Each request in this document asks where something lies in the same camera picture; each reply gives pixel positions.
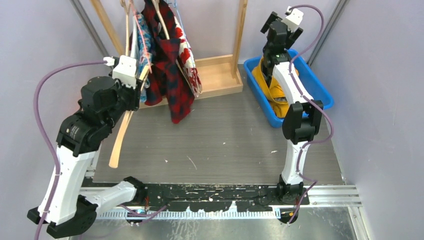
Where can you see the beige plastic hanger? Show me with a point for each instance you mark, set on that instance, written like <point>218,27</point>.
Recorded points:
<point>125,4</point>
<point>117,147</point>

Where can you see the blue floral garment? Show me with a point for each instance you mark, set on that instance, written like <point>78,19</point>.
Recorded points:
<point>142,44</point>

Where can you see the pink wire hanger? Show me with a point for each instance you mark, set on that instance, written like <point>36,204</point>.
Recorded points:
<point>141,34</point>

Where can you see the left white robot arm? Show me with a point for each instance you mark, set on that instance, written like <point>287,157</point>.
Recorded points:
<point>71,213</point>

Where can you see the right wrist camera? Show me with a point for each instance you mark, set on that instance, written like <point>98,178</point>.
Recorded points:
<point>293,19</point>

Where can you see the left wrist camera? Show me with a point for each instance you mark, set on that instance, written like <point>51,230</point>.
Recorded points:
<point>124,69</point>

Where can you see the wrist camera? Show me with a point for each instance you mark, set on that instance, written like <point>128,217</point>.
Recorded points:
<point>293,19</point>
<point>124,69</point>

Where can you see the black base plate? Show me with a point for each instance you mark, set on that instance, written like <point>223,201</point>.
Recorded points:
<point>214,197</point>

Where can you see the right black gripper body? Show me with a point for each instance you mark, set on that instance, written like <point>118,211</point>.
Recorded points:
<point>288,42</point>

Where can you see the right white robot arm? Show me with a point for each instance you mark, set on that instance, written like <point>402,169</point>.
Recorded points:
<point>302,120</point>

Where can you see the yellow skirt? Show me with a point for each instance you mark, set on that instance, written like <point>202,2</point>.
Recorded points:
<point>273,93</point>

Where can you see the red black plaid dress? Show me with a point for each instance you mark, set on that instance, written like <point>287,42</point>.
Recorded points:
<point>166,79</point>

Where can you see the red white floral garment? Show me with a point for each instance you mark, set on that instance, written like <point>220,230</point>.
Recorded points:
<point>187,61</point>

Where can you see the beige hanger under plaid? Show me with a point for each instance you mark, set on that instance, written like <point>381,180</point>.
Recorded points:
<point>160,17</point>

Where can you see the blue plastic bin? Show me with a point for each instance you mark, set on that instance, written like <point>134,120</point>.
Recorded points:
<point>309,80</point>

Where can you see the wooden clothes rack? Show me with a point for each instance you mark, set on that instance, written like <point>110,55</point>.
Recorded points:
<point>214,29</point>

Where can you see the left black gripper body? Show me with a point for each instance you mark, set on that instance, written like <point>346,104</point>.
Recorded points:
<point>127,99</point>

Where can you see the blue wire hanger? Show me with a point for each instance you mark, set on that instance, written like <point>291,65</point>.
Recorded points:
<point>174,5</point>

